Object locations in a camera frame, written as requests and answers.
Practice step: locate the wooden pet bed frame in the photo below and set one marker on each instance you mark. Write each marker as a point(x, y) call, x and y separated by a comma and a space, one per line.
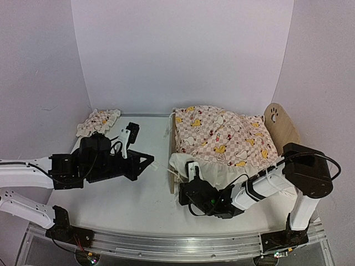
point(222, 144)

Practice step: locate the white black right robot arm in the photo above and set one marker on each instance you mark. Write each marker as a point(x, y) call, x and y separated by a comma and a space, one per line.
point(310, 172)

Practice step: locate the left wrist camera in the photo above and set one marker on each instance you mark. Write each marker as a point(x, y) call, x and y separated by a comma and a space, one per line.
point(127, 137)

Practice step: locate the duck print bed cushion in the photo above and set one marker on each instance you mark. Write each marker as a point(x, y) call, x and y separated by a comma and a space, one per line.
point(224, 141)

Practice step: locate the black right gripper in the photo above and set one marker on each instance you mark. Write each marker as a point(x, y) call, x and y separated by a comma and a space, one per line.
point(184, 200)

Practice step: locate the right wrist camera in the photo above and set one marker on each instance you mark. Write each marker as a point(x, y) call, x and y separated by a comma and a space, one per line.
point(192, 170)

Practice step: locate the small duck print pillow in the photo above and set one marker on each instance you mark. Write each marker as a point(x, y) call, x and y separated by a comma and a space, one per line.
point(98, 121)

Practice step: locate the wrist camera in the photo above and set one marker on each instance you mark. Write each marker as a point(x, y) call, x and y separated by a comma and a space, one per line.
point(192, 170)
point(127, 137)

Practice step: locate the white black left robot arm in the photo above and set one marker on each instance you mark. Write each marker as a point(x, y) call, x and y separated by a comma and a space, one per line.
point(57, 172)

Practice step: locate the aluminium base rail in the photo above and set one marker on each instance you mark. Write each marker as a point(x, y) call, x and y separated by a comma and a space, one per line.
point(180, 249)

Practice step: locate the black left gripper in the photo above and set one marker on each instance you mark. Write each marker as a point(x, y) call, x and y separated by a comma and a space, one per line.
point(137, 167)

